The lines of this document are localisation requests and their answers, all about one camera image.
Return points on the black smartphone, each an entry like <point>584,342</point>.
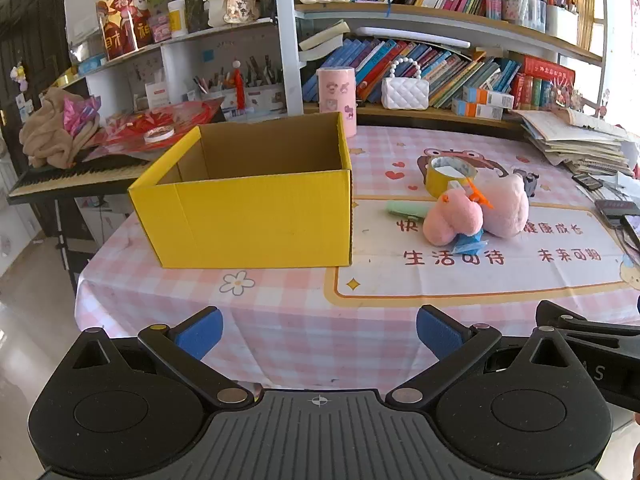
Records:
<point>632,230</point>

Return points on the long row of leaning books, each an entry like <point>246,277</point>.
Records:
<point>450,67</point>

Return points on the white bottle yellow label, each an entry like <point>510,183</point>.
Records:
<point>177,19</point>

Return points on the clear pen holder with pens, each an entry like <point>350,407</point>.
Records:
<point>525,12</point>

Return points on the yellow cardboard box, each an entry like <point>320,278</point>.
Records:
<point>250,220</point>

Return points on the red paper decorations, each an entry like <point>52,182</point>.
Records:
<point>190,115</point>

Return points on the red tassel ornament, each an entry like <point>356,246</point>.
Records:
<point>240,85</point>

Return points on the white tape roll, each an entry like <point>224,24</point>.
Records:
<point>159,133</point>

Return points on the small pink plush toy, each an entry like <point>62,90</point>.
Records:
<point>450,220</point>

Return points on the red boxed book set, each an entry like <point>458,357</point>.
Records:
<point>542,85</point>

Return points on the blue plastic packet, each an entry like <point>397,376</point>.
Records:
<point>468,245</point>

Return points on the white desk pen organizer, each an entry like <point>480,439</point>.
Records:
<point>260,92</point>

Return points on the large pink plush toy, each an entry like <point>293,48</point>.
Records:
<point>506,205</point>

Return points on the white square container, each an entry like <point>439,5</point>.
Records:
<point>561,22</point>

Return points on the pink foil wrapper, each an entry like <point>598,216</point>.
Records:
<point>80,115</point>

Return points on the black electronic keyboard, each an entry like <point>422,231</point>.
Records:
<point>85,175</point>

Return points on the white bookshelf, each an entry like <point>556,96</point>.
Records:
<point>287,50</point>

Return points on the orange and white carton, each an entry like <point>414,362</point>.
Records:
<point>492,96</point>
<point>475,110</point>

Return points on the pink checkered tablecloth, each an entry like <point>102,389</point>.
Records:
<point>300,320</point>

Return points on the row of yellow books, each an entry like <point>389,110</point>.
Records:
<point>584,10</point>

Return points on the red and gold gift box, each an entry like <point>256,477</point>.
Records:
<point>122,22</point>

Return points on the pink cylinder container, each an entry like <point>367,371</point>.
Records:
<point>336,97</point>

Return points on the stacked open books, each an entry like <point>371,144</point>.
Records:
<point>322,42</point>

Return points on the dark notebook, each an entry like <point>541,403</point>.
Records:
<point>612,208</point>

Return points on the black keyboard stand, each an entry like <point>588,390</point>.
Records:
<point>62,245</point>

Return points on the yellow tape roll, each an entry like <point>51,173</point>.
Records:
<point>437,181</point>

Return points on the white quilted handbag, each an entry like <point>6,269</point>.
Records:
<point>405,92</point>

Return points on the beige plush toy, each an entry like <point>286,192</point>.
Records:
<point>45,135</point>

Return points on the green flat packet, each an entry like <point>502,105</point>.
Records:
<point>405,208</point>

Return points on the stack of loose papers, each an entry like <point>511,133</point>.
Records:
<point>575,140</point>

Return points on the small hanging plush charm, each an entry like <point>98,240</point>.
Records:
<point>18,74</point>

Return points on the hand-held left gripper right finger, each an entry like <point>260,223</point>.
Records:
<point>440,334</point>

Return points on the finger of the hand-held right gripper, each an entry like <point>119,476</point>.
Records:
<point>565,316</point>

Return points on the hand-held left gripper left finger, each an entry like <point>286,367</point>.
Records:
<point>200,334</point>

